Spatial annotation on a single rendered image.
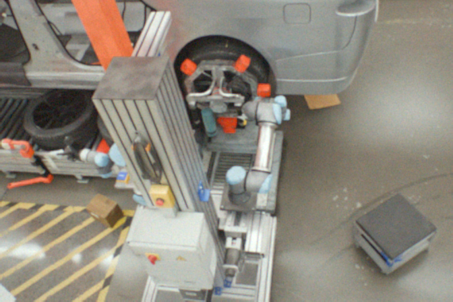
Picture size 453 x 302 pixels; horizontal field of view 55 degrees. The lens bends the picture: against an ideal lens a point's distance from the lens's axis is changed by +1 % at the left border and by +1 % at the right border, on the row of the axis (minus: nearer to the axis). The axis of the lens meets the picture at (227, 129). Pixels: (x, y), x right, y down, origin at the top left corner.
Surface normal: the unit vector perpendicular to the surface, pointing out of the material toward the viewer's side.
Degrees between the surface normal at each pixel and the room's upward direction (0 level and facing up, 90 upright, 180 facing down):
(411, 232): 0
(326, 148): 0
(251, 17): 90
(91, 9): 90
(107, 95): 0
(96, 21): 90
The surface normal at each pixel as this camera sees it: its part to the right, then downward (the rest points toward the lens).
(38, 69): -0.16, 0.78
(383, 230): -0.14, -0.66
